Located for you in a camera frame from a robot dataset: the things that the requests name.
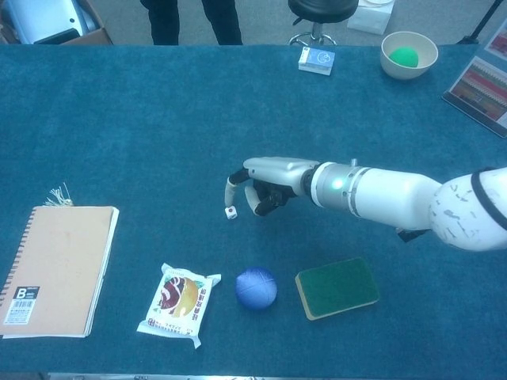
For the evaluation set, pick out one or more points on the small card box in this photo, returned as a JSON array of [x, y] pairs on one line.
[[317, 60]]

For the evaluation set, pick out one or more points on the small white die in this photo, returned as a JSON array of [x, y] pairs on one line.
[[231, 212]]

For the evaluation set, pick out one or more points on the blue ball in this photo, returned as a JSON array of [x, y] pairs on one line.
[[256, 289]]

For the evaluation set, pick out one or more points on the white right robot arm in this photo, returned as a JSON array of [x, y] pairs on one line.
[[396, 198]]

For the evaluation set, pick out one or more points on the white snack packet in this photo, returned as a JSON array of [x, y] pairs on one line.
[[178, 305]]

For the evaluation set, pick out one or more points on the white box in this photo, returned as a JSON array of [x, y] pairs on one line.
[[370, 16]]

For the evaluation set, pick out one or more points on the green scouring sponge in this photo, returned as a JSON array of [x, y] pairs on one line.
[[337, 288]]

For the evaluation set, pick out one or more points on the green ball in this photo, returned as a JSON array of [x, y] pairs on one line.
[[404, 58]]

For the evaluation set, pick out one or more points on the colourful booklet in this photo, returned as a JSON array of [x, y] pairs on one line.
[[481, 87]]

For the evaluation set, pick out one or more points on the beige bowl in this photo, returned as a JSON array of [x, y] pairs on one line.
[[396, 69]]

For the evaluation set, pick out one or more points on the black tripod leg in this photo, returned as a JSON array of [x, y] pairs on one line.
[[481, 21]]

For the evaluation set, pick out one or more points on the black stool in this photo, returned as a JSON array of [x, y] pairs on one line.
[[319, 16]]

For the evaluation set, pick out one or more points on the cardboard box with device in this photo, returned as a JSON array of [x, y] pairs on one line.
[[51, 21]]

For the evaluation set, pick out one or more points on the spiral notebook with tassel bookmark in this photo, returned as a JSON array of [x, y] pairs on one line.
[[55, 273]]

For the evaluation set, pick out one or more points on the person in black trousers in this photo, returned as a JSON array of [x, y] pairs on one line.
[[192, 21]]

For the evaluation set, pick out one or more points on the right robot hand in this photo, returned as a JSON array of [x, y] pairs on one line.
[[277, 172]]

